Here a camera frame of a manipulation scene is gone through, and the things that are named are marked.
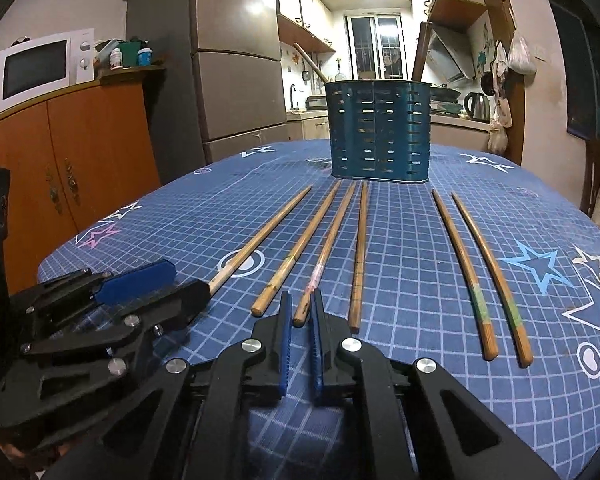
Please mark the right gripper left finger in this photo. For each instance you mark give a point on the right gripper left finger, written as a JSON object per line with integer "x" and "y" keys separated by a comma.
{"x": 253, "y": 371}

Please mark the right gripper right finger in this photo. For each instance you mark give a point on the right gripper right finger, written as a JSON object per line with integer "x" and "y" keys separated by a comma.
{"x": 354, "y": 375}

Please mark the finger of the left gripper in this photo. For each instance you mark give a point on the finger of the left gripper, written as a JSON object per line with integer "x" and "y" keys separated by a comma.
{"x": 172, "y": 308}
{"x": 104, "y": 287}

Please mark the wooden chopstick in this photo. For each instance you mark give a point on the wooden chopstick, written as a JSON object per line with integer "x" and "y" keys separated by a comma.
{"x": 276, "y": 282}
{"x": 356, "y": 299}
{"x": 421, "y": 51}
{"x": 302, "y": 311}
{"x": 311, "y": 63}
{"x": 245, "y": 252}
{"x": 489, "y": 346}
{"x": 516, "y": 324}

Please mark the kitchen window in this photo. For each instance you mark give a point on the kitchen window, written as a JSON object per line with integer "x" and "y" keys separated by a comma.
{"x": 376, "y": 46}

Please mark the orange wooden cabinet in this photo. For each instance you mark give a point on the orange wooden cabinet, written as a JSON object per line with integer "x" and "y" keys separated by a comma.
{"x": 74, "y": 157}

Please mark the blue star-patterned tablecloth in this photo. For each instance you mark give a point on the blue star-patterned tablecloth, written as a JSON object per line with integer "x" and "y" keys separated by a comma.
{"x": 415, "y": 300}

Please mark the white microwave oven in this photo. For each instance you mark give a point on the white microwave oven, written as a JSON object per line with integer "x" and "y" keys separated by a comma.
{"x": 43, "y": 65}

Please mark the blue perforated utensil holder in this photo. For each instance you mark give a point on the blue perforated utensil holder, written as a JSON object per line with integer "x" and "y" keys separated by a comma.
{"x": 379, "y": 129}

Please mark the silver refrigerator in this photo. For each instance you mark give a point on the silver refrigerator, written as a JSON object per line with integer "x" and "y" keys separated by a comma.
{"x": 222, "y": 90}

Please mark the black wok on stove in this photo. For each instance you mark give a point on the black wok on stove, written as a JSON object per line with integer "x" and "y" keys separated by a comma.
{"x": 443, "y": 94}

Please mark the stainless electric kettle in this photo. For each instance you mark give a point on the stainless electric kettle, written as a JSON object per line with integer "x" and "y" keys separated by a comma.
{"x": 477, "y": 107}

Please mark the range hood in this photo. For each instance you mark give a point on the range hood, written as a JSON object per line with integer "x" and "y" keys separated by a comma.
{"x": 449, "y": 54}

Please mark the wooden chair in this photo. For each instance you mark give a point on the wooden chair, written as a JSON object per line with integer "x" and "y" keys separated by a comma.
{"x": 591, "y": 182}

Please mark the white plastic bag hanging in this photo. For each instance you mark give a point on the white plastic bag hanging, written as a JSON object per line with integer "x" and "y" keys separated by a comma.
{"x": 520, "y": 57}

